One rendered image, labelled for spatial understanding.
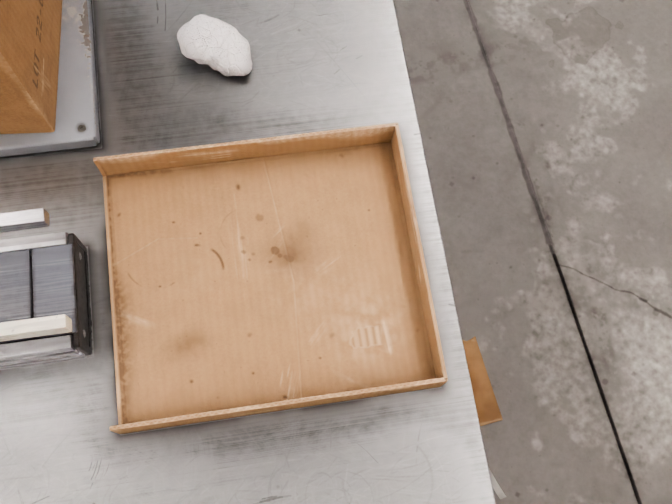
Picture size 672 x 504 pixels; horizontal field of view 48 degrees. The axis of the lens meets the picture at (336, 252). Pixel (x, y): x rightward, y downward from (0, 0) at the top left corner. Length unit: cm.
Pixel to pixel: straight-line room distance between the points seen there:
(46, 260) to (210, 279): 15
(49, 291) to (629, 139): 144
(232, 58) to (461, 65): 110
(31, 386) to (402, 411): 34
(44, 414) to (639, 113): 152
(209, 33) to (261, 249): 24
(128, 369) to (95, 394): 4
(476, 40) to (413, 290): 122
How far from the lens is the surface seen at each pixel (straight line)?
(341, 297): 74
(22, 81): 74
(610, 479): 167
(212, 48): 82
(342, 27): 87
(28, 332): 69
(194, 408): 72
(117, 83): 85
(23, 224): 66
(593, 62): 195
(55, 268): 73
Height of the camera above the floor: 155
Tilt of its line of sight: 72 degrees down
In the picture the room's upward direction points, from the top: 8 degrees clockwise
